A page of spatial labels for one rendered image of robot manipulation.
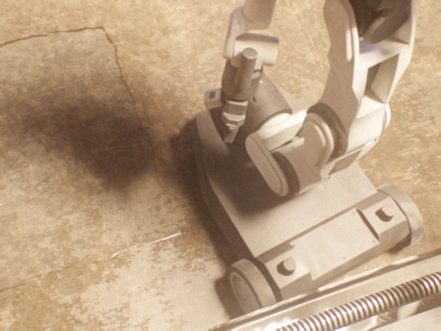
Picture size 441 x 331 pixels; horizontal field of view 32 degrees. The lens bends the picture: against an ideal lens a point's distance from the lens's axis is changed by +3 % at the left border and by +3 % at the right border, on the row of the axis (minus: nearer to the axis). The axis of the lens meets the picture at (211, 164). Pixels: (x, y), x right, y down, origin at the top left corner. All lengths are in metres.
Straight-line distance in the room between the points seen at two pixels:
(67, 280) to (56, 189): 0.29
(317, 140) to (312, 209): 0.48
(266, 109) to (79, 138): 0.64
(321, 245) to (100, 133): 0.80
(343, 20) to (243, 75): 0.25
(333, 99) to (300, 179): 0.38
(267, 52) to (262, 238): 0.71
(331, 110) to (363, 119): 0.08
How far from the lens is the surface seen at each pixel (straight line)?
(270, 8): 1.60
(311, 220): 2.25
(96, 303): 2.26
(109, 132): 2.46
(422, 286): 1.66
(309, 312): 1.91
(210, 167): 2.25
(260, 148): 2.14
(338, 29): 1.61
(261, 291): 2.12
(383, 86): 1.78
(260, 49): 1.67
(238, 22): 1.62
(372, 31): 1.59
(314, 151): 1.86
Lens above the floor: 2.19
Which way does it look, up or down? 63 degrees down
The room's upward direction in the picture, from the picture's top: 20 degrees clockwise
